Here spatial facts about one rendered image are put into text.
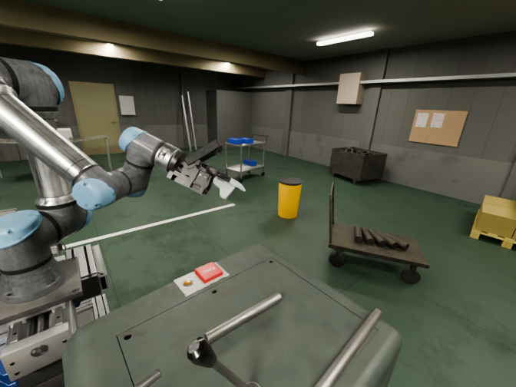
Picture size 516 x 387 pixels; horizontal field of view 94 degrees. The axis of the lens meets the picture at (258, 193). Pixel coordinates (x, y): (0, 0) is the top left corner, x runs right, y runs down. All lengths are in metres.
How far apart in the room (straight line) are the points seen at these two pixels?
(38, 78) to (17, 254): 0.48
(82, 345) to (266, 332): 0.37
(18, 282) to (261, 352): 0.71
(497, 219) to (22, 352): 4.78
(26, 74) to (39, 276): 0.56
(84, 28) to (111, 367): 5.71
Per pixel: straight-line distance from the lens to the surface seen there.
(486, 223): 4.74
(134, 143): 0.73
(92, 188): 0.65
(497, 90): 6.51
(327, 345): 0.60
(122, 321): 0.67
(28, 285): 0.98
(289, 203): 3.82
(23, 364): 0.97
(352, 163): 6.26
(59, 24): 5.94
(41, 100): 0.93
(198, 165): 0.68
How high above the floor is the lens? 1.72
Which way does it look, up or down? 20 degrees down
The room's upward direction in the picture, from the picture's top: 2 degrees clockwise
